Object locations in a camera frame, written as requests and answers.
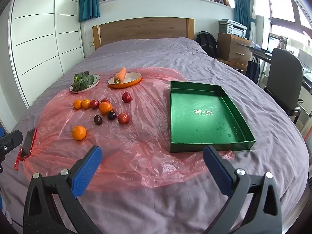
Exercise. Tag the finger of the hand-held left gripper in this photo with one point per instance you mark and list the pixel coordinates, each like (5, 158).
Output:
(12, 140)

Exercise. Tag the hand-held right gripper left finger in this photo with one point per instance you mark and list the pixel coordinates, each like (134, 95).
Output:
(89, 165)

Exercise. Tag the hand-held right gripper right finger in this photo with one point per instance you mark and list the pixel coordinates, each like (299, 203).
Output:
(217, 168)

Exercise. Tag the dark purple plum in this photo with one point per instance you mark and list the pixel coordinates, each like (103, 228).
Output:
(112, 115)
(98, 120)

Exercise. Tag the green cardboard box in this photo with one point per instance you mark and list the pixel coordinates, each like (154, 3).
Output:
(207, 117)

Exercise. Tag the smartphone with red case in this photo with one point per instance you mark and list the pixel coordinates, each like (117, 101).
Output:
(28, 143)

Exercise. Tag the pink plastic sheet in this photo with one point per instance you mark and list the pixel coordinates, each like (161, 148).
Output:
(146, 126)

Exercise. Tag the green bok choy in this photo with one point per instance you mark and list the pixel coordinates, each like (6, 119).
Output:
(82, 80)

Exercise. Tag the white patterned plate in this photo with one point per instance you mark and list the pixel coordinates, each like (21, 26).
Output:
(96, 80)

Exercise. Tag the carrot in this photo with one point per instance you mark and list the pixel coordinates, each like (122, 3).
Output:
(120, 75)

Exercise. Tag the orange enamel plate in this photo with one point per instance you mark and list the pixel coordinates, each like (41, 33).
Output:
(131, 78)

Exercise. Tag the white wardrobe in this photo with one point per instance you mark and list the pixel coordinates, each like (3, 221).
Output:
(36, 41)

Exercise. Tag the navy tote bag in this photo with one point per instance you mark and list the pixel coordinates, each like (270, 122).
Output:
(252, 69)

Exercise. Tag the grey office chair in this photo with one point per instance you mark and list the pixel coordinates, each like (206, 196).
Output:
(282, 78)

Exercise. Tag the wooden dresser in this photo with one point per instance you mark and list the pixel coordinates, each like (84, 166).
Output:
(230, 46)

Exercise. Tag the glass top desk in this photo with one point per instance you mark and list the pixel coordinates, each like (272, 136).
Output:
(262, 51)

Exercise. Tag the black backpack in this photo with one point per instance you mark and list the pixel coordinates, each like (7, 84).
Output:
(206, 42)

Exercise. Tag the grey printer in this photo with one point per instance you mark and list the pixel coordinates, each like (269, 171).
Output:
(231, 28)

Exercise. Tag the wooden headboard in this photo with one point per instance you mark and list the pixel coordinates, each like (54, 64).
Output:
(143, 29)

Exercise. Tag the teal curtain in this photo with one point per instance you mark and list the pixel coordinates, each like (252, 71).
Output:
(89, 0)
(241, 4)

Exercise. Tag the window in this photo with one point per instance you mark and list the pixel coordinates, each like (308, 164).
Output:
(280, 4)

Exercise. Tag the wall socket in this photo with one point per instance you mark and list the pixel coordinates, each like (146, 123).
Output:
(91, 43)

